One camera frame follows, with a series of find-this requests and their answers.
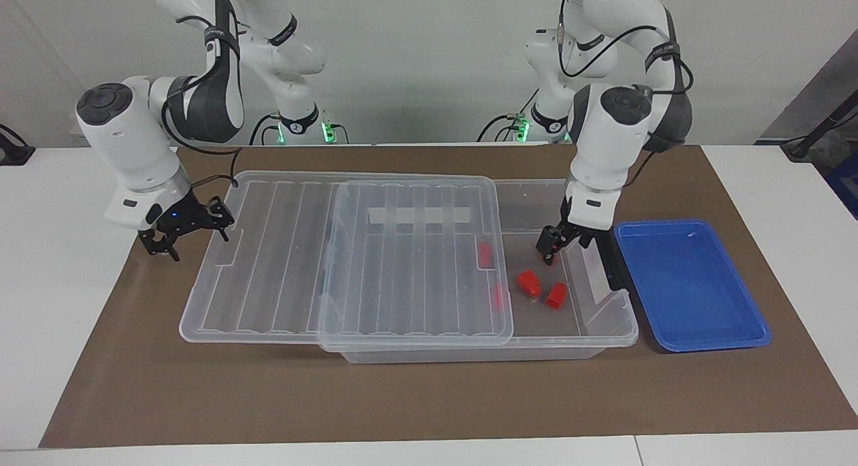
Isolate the black box latch clip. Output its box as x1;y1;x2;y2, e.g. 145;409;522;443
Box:
590;228;631;294

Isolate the clear plastic storage box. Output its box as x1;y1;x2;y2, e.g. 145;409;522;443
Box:
318;178;639;365

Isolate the blue plastic tray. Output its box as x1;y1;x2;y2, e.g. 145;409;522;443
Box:
613;219;772;353

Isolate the black clamp stand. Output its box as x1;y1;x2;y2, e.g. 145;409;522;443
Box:
0;124;36;166

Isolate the clear plastic box lid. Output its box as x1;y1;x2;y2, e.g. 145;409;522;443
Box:
179;171;515;348

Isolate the black base cable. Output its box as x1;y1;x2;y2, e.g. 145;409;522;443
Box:
249;111;282;146
477;87;540;143

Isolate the blue crate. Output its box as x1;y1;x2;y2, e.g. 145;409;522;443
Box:
823;154;858;220

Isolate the brown table mat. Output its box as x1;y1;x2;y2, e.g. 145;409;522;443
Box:
39;143;858;449

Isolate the black tripod stand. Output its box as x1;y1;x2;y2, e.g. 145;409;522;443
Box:
781;91;858;162

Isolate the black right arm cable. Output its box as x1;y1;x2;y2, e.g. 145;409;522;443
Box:
161;13;242;188

